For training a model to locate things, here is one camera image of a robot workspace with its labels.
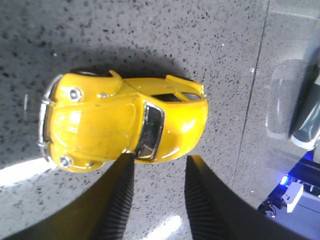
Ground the white electronic device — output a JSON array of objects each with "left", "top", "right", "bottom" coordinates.
[{"left": 282, "top": 182, "right": 304, "bottom": 213}]

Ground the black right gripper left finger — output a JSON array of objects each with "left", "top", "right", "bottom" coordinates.
[{"left": 8, "top": 153, "right": 135, "bottom": 240}]

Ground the yellow toy beetle car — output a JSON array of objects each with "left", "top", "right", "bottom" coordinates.
[{"left": 38, "top": 70, "right": 209, "bottom": 173}]

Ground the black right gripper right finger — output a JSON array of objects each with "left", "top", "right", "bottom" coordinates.
[{"left": 184, "top": 155, "right": 304, "bottom": 240}]

